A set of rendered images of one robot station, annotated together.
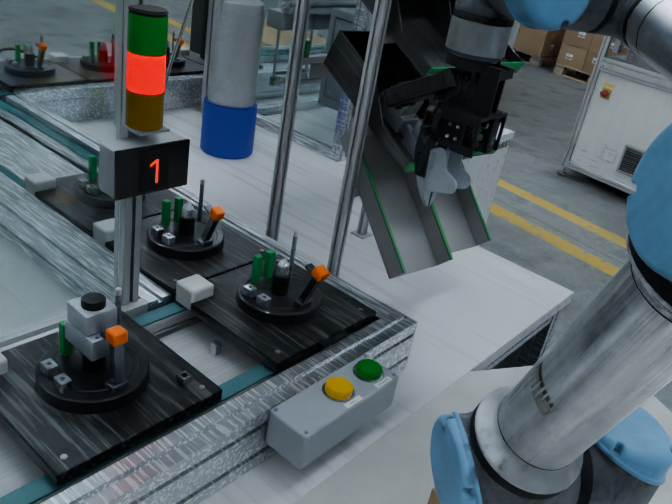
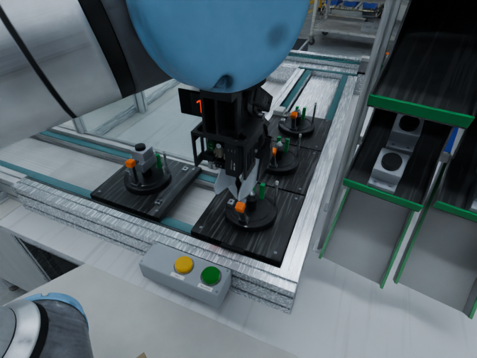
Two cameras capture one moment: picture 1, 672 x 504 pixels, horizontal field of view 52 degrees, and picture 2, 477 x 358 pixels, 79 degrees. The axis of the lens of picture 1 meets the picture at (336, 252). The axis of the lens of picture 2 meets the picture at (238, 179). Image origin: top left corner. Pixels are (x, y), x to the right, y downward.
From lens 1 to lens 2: 0.93 m
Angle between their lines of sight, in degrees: 63
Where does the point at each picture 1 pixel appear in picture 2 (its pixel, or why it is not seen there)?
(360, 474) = (170, 313)
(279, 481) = not seen: hidden behind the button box
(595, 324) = not seen: outside the picture
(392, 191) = (385, 204)
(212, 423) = (137, 224)
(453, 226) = (446, 276)
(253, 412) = (150, 235)
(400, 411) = (238, 322)
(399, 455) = (195, 332)
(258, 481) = not seen: hidden behind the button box
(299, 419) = (151, 255)
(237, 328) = (211, 206)
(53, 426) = (116, 182)
